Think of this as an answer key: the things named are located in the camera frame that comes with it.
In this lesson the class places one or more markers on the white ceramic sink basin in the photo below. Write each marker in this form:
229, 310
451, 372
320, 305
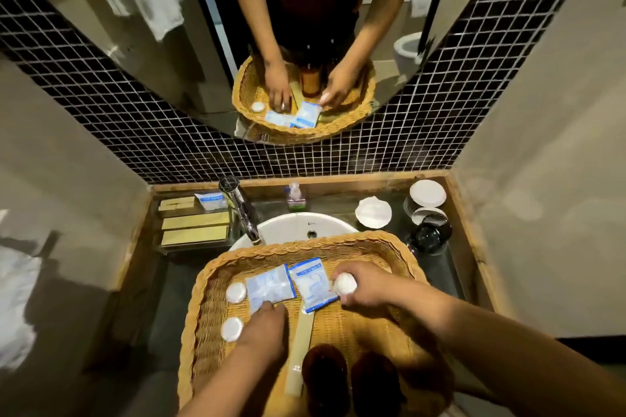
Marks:
293, 227

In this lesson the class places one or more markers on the clear pump soap bottle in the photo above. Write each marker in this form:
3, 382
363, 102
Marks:
296, 199

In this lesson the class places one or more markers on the long beige wrapped packet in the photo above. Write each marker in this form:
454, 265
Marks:
299, 353

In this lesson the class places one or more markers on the small beige amenity box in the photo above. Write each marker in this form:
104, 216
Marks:
177, 203

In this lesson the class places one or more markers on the oval wall mirror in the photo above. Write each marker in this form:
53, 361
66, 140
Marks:
195, 40

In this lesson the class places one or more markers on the dark amenity tray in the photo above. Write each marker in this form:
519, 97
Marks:
195, 249

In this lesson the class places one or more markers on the glass with white paper lid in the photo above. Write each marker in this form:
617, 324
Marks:
429, 213
428, 193

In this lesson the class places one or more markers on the person's left forearm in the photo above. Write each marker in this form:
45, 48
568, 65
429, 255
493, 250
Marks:
230, 387

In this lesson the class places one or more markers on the dark glass cup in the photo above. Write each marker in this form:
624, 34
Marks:
430, 237

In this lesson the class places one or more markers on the woven wicker basket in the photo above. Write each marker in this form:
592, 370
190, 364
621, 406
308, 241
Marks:
342, 328

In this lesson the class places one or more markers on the white hanging towel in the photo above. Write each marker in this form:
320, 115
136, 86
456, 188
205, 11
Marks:
17, 304

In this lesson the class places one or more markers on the person's right thumb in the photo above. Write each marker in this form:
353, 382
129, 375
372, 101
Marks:
359, 299

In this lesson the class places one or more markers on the person's left hand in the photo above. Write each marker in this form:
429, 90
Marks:
266, 333

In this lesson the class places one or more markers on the white paper cup cover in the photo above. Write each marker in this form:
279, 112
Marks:
373, 212

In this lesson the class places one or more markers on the small blue and white packet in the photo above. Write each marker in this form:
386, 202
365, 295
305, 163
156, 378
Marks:
211, 200

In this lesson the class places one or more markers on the long beige amenity box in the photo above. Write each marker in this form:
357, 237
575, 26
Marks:
195, 220
194, 236

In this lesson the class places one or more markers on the chrome faucet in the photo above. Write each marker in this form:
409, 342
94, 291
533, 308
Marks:
240, 206

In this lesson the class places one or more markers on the person's right hand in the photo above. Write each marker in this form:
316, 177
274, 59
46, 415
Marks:
379, 284

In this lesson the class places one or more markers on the blue and white sachet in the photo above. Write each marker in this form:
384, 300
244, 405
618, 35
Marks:
269, 286
313, 282

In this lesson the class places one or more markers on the white round soap packet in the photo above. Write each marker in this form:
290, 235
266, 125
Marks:
236, 293
345, 283
232, 329

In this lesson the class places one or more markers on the brown plastic bottle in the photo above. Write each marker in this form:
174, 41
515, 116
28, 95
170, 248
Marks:
375, 387
325, 382

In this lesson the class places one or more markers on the person's left fingers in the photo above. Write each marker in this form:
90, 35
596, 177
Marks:
272, 307

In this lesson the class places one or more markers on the person's right forearm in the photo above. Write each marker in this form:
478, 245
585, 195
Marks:
513, 358

